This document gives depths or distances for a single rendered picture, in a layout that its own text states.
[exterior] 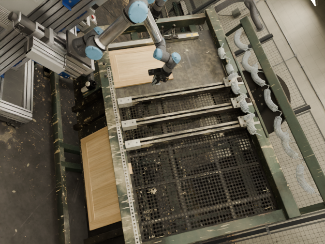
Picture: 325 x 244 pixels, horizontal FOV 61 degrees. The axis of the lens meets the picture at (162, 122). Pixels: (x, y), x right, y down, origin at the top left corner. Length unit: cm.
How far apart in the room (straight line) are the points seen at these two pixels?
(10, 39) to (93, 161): 126
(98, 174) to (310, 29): 674
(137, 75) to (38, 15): 101
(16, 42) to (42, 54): 41
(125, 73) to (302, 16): 644
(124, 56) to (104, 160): 103
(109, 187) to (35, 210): 65
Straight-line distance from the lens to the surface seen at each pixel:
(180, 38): 298
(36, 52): 199
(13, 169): 269
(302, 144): 284
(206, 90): 259
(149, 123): 237
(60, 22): 221
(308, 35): 810
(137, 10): 177
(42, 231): 272
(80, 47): 213
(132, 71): 271
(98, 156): 274
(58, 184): 274
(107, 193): 260
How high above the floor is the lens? 213
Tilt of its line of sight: 23 degrees down
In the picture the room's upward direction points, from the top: 65 degrees clockwise
